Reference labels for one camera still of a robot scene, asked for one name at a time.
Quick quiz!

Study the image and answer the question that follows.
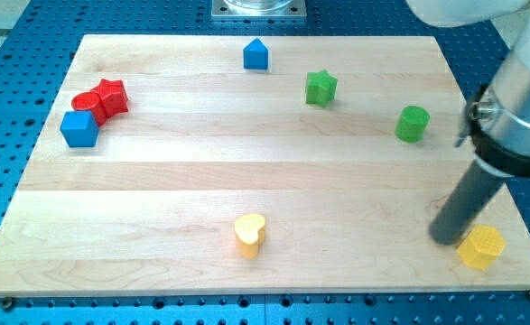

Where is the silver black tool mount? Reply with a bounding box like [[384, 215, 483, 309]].
[[455, 51, 530, 178]]

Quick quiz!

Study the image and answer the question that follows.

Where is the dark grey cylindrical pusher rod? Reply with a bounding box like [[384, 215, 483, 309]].
[[429, 157, 506, 246]]

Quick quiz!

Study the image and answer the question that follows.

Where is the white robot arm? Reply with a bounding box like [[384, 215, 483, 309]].
[[407, 0, 530, 245]]

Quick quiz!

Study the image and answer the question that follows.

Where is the yellow hexagon block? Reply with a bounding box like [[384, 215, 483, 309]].
[[457, 224, 507, 270]]

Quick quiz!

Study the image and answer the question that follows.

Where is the yellow heart block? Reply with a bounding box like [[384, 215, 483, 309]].
[[234, 213, 266, 259]]

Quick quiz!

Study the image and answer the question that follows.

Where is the green cylinder block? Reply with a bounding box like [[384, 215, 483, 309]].
[[395, 106, 430, 143]]

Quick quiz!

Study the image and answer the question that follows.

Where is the green star block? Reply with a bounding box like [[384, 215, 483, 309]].
[[305, 70, 338, 107]]

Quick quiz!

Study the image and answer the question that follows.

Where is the blue pentagon house block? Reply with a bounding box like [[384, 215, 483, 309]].
[[243, 38, 269, 70]]

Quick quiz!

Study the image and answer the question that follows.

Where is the light wooden board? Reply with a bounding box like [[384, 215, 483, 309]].
[[0, 34, 530, 297]]

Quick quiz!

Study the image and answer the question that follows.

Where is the red star block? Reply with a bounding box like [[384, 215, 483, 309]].
[[91, 79, 129, 117]]

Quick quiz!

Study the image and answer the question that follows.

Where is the red cylinder block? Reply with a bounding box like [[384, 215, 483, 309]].
[[71, 92, 107, 126]]

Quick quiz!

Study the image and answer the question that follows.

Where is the blue cube block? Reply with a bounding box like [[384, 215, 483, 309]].
[[60, 111, 99, 148]]

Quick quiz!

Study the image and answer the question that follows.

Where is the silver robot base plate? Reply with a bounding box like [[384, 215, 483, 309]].
[[210, 0, 307, 21]]

